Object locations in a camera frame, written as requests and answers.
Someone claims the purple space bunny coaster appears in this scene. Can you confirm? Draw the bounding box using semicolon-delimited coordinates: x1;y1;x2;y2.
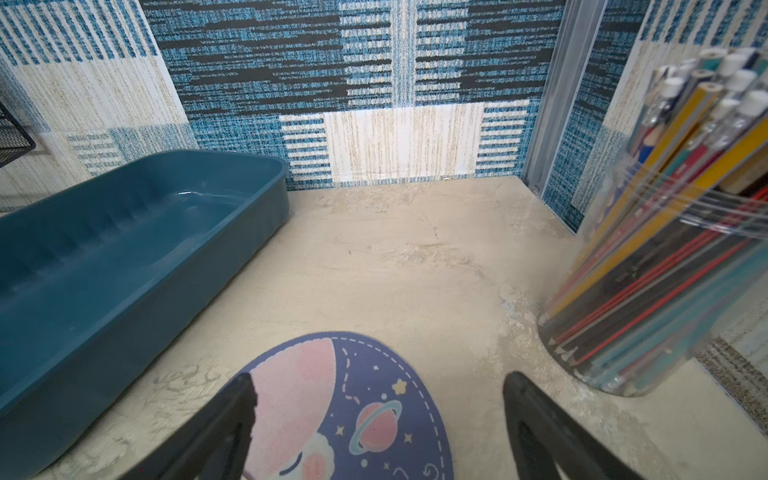
242;331;454;479

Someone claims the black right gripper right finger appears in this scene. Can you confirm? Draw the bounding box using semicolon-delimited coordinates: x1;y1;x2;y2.
502;371;640;479

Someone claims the teal plastic storage box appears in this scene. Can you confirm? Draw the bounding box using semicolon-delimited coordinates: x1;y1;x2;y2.
1;150;289;479

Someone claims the clear cup of pencils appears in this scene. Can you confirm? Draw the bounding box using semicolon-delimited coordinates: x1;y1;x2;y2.
538;48;767;397

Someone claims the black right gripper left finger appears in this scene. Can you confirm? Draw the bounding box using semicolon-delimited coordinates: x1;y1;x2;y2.
122;373;257;479

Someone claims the black wire mesh shelf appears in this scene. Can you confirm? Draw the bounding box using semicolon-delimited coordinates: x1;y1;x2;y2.
0;103;37;168

